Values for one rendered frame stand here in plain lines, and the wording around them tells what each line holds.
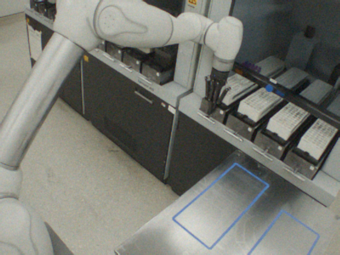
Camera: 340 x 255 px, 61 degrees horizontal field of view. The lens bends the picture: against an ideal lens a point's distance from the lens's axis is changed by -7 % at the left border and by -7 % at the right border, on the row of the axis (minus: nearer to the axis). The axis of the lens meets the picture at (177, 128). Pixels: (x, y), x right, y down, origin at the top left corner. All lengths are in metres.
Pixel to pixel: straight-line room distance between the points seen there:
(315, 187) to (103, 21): 1.03
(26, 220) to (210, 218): 0.51
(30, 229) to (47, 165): 1.48
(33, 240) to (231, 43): 0.93
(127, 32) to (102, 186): 1.46
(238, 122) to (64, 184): 1.21
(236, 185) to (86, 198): 1.16
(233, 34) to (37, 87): 0.72
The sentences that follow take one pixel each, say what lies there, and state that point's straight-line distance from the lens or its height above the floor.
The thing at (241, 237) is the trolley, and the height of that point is 0.82.
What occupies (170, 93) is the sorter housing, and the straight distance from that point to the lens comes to 1.58.
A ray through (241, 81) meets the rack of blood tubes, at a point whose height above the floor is 0.87.
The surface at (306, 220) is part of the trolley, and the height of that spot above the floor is 0.82.
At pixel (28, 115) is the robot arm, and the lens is 0.84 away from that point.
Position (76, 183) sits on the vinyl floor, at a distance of 2.09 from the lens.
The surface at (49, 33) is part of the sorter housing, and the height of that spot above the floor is 0.62.
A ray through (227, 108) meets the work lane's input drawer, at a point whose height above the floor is 0.80.
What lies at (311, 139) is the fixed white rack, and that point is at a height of 0.86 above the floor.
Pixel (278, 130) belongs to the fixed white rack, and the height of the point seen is 0.84.
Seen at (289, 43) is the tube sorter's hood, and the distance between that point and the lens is 1.24.
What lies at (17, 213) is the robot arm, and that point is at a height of 0.97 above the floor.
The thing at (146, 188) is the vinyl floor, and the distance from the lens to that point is 2.05.
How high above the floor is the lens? 1.58
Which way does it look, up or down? 39 degrees down
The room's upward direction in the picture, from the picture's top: 10 degrees clockwise
